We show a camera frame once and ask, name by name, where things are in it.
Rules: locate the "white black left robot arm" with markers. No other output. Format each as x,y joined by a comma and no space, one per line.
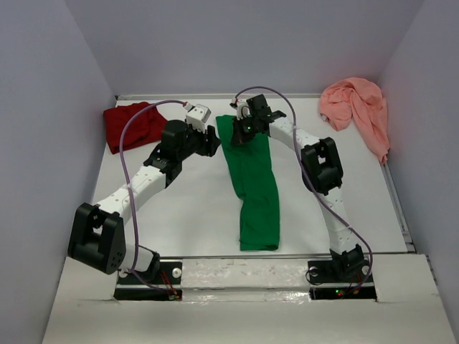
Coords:
98,231

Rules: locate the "white front cover board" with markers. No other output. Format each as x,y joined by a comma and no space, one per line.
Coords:
252,301

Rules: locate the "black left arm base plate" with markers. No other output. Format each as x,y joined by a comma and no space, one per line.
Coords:
164,286

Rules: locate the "green t shirt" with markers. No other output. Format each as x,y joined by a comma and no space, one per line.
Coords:
252,177

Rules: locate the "dark red t shirt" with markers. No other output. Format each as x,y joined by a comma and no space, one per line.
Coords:
146,128

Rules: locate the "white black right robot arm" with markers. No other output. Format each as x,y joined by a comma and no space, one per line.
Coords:
322,174

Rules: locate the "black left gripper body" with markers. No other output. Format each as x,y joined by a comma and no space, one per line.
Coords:
206,142

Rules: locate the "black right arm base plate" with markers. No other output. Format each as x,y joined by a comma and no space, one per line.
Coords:
325,285

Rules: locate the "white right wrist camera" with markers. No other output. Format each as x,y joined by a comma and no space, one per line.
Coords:
241,107

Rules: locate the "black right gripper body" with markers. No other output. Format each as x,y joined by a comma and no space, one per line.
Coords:
240,130

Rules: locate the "salmon pink t shirt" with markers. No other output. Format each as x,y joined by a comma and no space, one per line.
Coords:
360,101

